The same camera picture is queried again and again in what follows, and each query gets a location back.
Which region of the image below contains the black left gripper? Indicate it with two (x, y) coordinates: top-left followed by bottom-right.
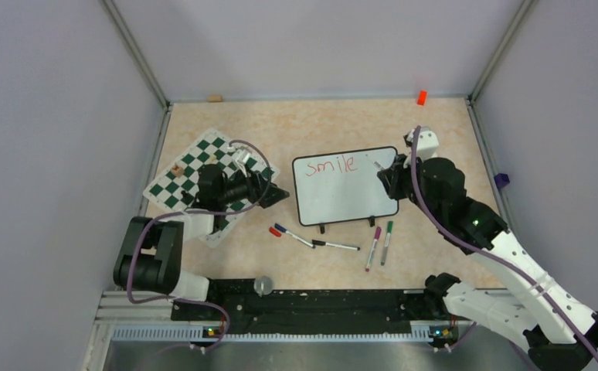
(218, 163), (289, 208)

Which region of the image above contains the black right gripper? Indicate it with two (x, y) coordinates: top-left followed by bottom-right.
(380, 151), (443, 223)

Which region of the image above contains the red marker cap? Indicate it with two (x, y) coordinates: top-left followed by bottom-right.
(269, 226), (282, 237)

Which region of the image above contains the white whiteboard black frame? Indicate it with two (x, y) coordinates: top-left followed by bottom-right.
(291, 146), (399, 226)

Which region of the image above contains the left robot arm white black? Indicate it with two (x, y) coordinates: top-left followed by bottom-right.
(113, 165), (289, 320)

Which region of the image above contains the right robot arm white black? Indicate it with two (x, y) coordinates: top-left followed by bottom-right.
(377, 155), (598, 370)

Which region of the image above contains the blue cap whiteboard marker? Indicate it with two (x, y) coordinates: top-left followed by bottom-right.
(274, 223), (316, 249)

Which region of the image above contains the green cap whiteboard marker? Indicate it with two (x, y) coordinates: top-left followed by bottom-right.
(380, 220), (394, 266)

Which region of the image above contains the magenta cap whiteboard marker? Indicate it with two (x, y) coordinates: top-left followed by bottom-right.
(365, 226), (382, 272)

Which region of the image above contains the black cap whiteboard marker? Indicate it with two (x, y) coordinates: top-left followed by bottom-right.
(312, 240), (361, 251)

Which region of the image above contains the black chess piece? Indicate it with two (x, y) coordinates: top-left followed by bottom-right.
(181, 190), (194, 203)

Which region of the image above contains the orange block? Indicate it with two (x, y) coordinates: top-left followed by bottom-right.
(416, 90), (428, 106)

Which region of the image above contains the grey round knob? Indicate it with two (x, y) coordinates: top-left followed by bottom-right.
(253, 276), (274, 297)

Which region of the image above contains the brown chess piece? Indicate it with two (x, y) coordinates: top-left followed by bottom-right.
(170, 164), (184, 178)

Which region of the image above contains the green white chess mat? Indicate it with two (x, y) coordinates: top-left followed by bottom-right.
(143, 129), (279, 247)

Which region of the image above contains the purple block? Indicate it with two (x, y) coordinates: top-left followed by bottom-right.
(494, 173), (511, 190)

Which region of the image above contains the wooden block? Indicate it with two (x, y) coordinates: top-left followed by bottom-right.
(206, 94), (223, 103)

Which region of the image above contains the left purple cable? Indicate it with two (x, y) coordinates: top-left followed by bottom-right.
(125, 139), (274, 353)

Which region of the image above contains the purple cable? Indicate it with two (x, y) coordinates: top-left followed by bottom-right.
(409, 125), (598, 371)
(125, 139), (274, 353)

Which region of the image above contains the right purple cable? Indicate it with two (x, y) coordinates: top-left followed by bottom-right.
(409, 125), (598, 371)

